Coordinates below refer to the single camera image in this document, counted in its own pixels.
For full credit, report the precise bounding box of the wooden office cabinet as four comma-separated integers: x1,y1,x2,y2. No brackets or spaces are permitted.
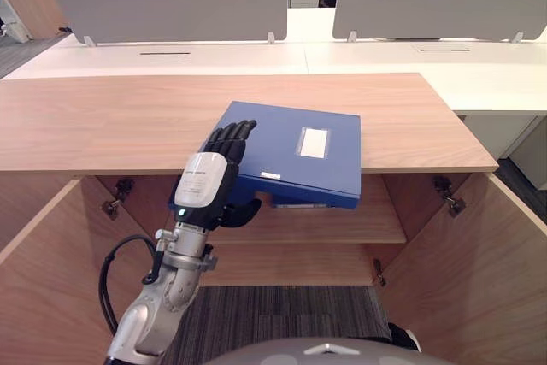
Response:
0,72,500,287

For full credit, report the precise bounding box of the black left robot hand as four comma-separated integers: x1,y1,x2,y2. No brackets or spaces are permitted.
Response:
170,119,263,230

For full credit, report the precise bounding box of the blue file folder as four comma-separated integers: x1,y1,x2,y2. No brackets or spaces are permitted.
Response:
168,100,363,212

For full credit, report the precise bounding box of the dark robot foot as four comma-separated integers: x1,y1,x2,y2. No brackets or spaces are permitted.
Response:
387,322,422,351

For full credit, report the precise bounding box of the wooden cabinet shelf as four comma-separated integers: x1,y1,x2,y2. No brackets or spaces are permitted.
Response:
164,173,408,245

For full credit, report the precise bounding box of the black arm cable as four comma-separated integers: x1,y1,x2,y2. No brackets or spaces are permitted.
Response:
98,234,158,336

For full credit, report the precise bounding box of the white office desk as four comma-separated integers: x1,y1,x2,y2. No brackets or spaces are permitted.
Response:
1,6,547,117

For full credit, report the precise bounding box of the metal cabinet hinge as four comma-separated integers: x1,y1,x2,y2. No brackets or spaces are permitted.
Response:
432,175,467,218
373,258,387,288
101,178,135,221

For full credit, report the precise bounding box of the grey desk divider panel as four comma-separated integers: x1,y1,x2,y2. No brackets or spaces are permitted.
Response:
332,0,547,44
48,0,290,45

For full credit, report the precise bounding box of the wooden cabinet door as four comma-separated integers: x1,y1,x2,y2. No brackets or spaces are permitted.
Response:
0,178,149,365
374,171,547,365

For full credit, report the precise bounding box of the silver robot torso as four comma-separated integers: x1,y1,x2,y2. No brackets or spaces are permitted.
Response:
203,337,458,365

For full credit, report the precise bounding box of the white folder label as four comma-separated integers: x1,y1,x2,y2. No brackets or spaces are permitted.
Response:
296,126,331,159

